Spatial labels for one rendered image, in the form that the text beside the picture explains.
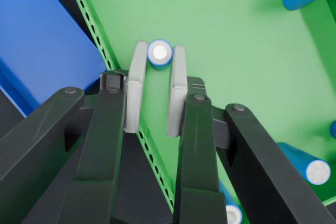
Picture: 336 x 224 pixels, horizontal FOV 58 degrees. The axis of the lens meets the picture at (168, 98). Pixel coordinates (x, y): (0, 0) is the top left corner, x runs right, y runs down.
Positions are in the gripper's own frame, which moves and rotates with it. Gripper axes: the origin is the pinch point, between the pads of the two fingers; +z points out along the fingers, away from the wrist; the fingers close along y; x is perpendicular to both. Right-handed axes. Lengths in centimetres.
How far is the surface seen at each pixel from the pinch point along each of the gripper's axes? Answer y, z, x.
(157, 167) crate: 0.7, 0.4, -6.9
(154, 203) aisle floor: 3, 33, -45
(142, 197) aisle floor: 0, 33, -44
